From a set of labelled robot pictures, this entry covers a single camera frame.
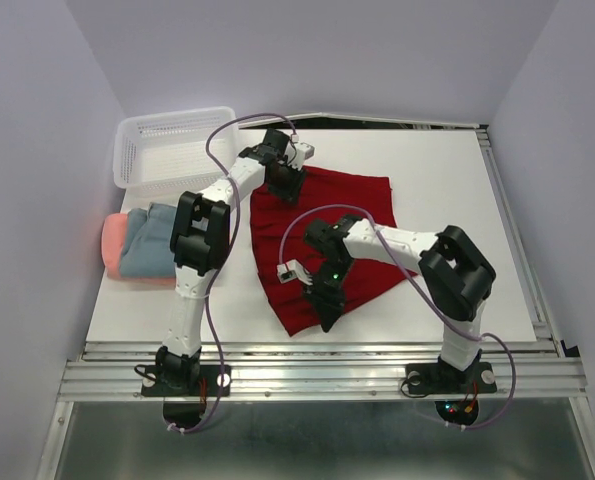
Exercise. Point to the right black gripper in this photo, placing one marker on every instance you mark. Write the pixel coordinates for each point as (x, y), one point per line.
(327, 302)

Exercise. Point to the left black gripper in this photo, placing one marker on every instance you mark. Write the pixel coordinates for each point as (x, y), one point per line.
(291, 192)

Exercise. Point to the red skirt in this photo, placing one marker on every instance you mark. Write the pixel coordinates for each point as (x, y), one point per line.
(303, 265)

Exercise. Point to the light blue denim skirt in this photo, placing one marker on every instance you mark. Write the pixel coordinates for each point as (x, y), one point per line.
(146, 252)

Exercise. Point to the pink pleated skirt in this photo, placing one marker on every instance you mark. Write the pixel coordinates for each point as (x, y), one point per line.
(113, 236)

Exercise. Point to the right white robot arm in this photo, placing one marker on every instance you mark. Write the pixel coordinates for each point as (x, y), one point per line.
(458, 280)

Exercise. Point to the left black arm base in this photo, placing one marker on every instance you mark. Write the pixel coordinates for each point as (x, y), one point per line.
(208, 381)

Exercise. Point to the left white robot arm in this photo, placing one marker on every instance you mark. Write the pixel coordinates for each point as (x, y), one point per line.
(201, 242)

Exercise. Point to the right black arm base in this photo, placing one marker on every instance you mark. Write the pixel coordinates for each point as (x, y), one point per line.
(441, 379)

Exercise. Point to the white plastic basket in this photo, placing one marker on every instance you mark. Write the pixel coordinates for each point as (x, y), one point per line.
(159, 154)

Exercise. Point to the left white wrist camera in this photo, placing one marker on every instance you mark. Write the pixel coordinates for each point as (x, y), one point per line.
(302, 153)

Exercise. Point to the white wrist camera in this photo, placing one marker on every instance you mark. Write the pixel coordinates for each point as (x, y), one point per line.
(293, 270)
(302, 153)

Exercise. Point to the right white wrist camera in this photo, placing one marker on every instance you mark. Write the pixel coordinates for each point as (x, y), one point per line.
(293, 270)

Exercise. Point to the aluminium mounting rail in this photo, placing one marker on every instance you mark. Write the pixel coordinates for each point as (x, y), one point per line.
(321, 372)

